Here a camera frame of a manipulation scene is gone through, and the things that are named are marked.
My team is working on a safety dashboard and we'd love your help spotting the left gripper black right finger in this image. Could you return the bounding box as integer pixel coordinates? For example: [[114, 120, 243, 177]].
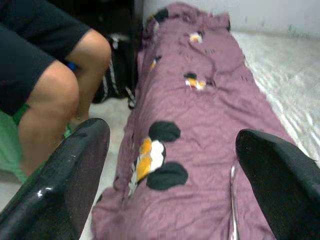
[[235, 128, 320, 240]]

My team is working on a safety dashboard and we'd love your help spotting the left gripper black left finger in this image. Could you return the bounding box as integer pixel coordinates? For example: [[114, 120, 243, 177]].
[[0, 117, 111, 240]]

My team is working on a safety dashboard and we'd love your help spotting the green plastic stool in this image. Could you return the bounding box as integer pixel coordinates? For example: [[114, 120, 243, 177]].
[[0, 103, 74, 185]]

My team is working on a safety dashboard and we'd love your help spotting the person in black shorts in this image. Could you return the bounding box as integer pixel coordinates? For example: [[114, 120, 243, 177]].
[[0, 0, 113, 177]]

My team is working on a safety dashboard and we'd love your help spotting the mauve cartoon print quilt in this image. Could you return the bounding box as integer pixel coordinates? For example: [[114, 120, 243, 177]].
[[91, 1, 302, 240]]

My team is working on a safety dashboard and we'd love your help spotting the white quilted mattress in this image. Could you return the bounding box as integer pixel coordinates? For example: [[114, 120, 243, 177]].
[[229, 31, 320, 167]]

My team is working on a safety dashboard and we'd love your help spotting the black printed bag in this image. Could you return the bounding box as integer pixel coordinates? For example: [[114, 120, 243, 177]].
[[92, 33, 139, 110]]

